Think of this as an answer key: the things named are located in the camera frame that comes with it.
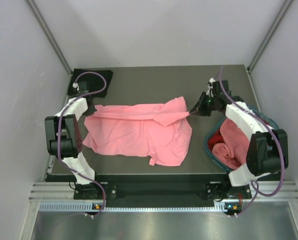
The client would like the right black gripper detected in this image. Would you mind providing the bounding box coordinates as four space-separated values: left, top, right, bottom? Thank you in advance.
189 91 219 117

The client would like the pink t shirt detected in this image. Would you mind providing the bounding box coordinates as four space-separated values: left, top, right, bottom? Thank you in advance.
83 96 193 167

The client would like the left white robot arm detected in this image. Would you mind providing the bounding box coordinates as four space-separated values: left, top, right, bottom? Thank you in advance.
44 80 102 200

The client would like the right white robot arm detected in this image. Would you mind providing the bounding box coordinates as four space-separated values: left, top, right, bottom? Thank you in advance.
190 78 289 198

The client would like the folded black t shirt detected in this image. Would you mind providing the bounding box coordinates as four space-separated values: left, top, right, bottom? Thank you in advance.
67 68 113 98

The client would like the red shirt in basket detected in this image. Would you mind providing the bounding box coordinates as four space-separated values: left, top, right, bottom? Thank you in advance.
207 130 224 151

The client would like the pink shirt in basket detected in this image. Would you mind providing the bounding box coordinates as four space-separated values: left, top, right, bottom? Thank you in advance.
212 118 249 170

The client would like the teal laundry basket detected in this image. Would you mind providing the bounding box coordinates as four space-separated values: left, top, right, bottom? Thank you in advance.
204 104 281 173

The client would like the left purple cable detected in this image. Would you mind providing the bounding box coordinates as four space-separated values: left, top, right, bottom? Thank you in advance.
57 71 107 216

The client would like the purple cable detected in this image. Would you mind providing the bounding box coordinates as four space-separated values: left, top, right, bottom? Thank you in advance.
57 71 107 216
215 65 288 216

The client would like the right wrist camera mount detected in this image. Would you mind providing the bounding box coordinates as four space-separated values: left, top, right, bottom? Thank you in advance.
206 78 216 98

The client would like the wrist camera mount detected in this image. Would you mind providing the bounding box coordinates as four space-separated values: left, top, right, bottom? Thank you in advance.
206 78 216 98
72 82 82 93

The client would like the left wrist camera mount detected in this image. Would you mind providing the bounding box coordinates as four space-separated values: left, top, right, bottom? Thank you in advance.
72 82 82 93

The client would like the right aluminium corner post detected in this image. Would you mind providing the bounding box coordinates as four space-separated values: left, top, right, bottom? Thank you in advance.
246 0 294 74

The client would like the aluminium corner post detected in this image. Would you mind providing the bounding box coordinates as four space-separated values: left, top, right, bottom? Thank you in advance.
25 0 72 74
246 0 294 74

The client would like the aluminium frame rail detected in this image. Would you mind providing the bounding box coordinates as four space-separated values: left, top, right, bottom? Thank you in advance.
28 181 298 201

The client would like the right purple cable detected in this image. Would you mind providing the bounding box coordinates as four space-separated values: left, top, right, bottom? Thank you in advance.
215 65 288 216

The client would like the slotted grey cable duct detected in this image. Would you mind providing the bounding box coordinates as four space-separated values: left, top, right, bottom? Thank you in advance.
39 202 240 213

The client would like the left aluminium corner post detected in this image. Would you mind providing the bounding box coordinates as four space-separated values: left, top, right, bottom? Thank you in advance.
25 0 72 74

